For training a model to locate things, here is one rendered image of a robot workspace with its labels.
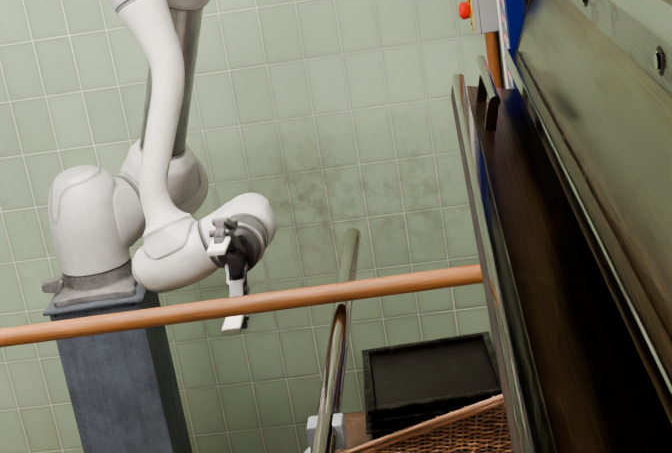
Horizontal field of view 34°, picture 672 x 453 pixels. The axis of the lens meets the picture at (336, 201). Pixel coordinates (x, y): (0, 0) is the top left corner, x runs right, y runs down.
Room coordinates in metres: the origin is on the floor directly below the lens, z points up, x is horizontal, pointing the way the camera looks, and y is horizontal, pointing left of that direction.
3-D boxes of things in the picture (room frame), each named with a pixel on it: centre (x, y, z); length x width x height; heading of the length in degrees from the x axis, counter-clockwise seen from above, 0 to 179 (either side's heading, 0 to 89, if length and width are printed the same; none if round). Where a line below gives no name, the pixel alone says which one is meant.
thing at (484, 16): (2.50, -0.41, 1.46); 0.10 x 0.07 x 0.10; 174
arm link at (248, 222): (1.91, 0.18, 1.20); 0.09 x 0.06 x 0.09; 85
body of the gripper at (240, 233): (1.84, 0.19, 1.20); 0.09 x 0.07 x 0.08; 175
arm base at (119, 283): (2.34, 0.57, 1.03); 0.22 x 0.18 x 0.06; 88
